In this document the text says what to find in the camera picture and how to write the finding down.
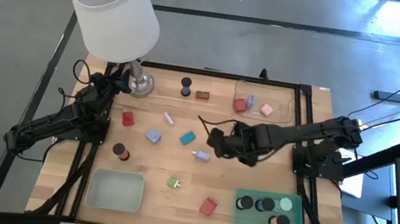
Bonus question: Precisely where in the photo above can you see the white eraser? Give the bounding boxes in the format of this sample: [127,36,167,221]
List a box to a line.
[161,111,177,127]

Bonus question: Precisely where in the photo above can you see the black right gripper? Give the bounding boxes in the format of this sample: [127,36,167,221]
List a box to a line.
[211,118,275,170]

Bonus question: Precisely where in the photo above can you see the black aluminium table frame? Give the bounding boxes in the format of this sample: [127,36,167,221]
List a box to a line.
[25,47,372,224]

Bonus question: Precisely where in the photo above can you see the black-capped blue cylinder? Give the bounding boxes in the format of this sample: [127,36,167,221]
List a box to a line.
[253,195,277,215]

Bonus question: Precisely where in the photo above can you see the lavender plug adapter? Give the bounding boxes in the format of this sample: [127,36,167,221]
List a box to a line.
[190,148,212,163]
[144,127,164,146]
[246,94,258,110]

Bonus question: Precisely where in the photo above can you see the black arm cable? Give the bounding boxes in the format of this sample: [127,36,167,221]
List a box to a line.
[196,114,241,138]
[53,57,94,113]

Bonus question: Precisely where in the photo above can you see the green plug adapter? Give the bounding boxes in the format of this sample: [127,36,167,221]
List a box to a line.
[166,175,183,190]

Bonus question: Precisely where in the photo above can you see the black-capped orange cylinder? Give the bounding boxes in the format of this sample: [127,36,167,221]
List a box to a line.
[267,212,293,224]

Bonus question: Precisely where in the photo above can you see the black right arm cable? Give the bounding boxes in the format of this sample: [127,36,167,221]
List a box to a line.
[196,114,241,138]

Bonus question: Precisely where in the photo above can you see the black-capped red cylinder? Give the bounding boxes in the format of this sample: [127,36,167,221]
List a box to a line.
[110,142,132,163]

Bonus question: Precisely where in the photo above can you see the grey floor foot bar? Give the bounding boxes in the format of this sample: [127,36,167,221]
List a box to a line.
[372,89,400,104]

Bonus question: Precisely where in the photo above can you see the white paper sheet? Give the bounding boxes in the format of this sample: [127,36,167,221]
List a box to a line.
[336,170,365,199]

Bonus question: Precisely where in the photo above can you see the black desk beam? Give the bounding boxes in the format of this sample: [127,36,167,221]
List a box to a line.
[342,133,400,185]

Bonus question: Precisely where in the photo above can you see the red plug adapter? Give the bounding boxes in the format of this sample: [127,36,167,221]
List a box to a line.
[198,196,219,218]
[120,110,137,128]
[232,97,248,114]

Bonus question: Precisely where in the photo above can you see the teal rectangular box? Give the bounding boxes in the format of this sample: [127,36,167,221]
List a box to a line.
[178,129,197,147]

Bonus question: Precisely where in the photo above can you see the pink plug adapter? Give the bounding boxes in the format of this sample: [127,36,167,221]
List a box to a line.
[260,102,275,117]

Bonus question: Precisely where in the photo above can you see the floor power strip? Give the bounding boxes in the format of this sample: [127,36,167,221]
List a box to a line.
[354,117,372,132]

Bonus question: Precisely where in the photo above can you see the mint green cylinder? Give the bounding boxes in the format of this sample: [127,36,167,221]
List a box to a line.
[274,196,295,215]

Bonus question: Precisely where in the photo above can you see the grey plastic tray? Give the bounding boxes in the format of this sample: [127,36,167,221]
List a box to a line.
[84,166,147,215]

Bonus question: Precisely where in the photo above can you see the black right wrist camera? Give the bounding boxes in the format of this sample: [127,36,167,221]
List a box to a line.
[206,126,230,147]

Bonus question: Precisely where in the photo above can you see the clear plastic container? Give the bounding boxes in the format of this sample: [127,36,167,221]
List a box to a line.
[230,78,299,127]

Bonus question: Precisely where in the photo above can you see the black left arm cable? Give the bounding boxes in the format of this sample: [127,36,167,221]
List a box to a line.
[53,57,94,113]

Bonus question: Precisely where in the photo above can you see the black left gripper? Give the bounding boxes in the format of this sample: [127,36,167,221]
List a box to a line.
[88,60,134,99]

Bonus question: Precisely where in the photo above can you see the grey desk base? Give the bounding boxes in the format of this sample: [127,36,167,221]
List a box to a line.
[336,157,400,224]

